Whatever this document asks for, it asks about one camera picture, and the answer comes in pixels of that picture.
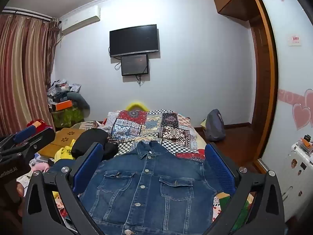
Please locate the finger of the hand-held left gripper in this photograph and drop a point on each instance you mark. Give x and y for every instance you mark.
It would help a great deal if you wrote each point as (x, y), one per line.
(24, 134)
(45, 138)

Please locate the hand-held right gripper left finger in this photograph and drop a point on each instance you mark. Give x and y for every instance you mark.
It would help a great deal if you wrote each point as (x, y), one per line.
(88, 166)

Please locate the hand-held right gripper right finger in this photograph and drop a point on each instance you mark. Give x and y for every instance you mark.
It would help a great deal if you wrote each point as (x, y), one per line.
(220, 170)

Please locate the blue denim jacket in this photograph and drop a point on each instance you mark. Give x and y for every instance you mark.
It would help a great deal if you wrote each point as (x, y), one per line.
(149, 188)

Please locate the person's left hand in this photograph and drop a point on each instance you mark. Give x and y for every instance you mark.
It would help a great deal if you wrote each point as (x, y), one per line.
(20, 190)

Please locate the red cloth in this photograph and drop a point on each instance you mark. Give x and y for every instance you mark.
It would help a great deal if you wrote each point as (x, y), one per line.
(39, 124)

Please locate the wooden stool with flower cutouts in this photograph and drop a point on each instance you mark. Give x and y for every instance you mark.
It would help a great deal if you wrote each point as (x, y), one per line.
(62, 139)

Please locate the yellow cloth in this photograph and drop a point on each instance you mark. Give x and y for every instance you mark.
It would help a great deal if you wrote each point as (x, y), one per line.
(64, 151)

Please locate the black cloth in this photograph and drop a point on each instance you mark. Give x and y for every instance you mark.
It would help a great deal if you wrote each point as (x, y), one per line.
(93, 142)

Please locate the pink plush toy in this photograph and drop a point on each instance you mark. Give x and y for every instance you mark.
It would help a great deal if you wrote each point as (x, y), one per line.
(40, 167)

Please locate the green printed bag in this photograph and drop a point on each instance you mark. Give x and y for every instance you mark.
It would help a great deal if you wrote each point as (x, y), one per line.
(67, 117)

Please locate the orange box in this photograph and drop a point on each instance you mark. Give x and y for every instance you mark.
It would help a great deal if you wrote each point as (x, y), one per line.
(64, 105)

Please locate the grey backpack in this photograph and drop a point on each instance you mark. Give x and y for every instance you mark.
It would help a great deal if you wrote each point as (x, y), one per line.
(215, 126)

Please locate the pile of clutter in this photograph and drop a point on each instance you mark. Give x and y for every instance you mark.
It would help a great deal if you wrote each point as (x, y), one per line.
(62, 93)

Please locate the striped red curtain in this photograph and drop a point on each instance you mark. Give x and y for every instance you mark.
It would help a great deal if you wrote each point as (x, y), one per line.
(22, 73)

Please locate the patchwork printed blanket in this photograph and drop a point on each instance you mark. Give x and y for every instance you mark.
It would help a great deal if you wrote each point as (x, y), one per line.
(151, 129)

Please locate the yellow curved headboard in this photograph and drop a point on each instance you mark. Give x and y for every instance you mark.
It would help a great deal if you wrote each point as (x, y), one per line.
(137, 105)

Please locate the brown wooden door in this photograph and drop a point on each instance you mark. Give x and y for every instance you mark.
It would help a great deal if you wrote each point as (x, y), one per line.
(254, 66)

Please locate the white sliding door with hearts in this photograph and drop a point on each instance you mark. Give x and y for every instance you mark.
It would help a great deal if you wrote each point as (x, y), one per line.
(286, 78)

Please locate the curtain rod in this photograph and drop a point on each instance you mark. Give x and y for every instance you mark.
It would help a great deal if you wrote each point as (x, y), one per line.
(27, 13)

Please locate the white air conditioner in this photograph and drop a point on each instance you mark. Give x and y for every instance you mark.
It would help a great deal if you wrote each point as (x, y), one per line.
(80, 19)

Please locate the red and white door sticker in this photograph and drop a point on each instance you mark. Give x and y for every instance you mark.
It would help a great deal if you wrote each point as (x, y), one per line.
(294, 40)

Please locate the small black wall monitor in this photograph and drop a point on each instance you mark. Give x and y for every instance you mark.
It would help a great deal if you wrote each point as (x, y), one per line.
(134, 64)

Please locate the large black wall television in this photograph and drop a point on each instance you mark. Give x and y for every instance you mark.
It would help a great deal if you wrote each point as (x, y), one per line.
(133, 40)

